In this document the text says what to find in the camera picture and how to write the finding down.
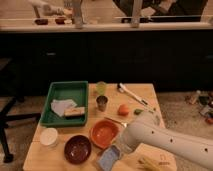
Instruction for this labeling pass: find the dark red background bowl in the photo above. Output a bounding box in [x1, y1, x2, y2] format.
[35, 19, 48, 25]

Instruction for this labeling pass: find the green cucumber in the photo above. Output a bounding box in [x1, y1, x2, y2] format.
[134, 109, 143, 115]

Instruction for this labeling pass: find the purple bowl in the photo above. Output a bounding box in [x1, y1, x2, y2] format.
[64, 135, 92, 164]

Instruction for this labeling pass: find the white cloth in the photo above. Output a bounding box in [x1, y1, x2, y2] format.
[51, 99, 77, 117]

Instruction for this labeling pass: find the white handled spatula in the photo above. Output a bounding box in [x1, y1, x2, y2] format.
[117, 83, 148, 106]

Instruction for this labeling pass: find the green translucent cup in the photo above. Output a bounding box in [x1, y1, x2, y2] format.
[96, 81, 107, 95]

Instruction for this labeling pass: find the wooden block brush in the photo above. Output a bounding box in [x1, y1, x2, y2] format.
[64, 107, 85, 117]

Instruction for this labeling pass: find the orange bowl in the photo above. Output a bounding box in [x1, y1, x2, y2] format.
[90, 120, 119, 149]

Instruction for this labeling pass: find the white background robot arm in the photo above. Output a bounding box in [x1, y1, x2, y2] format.
[28, 0, 64, 16]

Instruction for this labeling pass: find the yellow banana toy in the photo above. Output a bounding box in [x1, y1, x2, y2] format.
[138, 157, 161, 171]

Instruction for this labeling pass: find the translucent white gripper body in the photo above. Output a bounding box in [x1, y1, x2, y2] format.
[114, 135, 132, 154]

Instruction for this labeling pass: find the black office chair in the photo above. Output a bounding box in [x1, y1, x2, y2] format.
[0, 57, 42, 164]

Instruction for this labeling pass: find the orange fruit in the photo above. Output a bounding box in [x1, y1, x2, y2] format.
[117, 104, 130, 117]

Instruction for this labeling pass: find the blue sponge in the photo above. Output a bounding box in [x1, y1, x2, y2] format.
[97, 145, 120, 171]

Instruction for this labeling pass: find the green plastic tray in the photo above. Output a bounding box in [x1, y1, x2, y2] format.
[40, 81, 88, 127]

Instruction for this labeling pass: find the white cup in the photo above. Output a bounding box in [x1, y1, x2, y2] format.
[40, 128, 58, 147]

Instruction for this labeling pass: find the brown background bowl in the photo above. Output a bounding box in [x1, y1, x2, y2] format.
[55, 17, 66, 25]

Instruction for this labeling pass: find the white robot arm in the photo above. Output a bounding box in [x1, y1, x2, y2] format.
[115, 112, 213, 170]

